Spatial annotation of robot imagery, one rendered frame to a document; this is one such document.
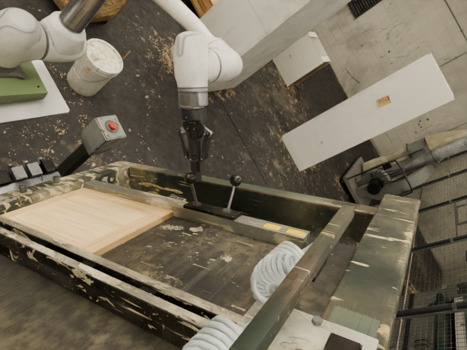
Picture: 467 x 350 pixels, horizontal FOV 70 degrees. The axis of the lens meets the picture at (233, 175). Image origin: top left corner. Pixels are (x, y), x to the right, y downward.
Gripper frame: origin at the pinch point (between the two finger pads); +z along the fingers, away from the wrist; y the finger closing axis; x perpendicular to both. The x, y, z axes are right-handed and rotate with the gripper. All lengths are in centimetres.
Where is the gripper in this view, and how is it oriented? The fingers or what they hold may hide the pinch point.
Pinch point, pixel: (197, 171)
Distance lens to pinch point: 109.1
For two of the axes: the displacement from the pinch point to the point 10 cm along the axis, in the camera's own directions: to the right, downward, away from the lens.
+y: -8.5, -1.5, 5.0
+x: -5.3, 2.6, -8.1
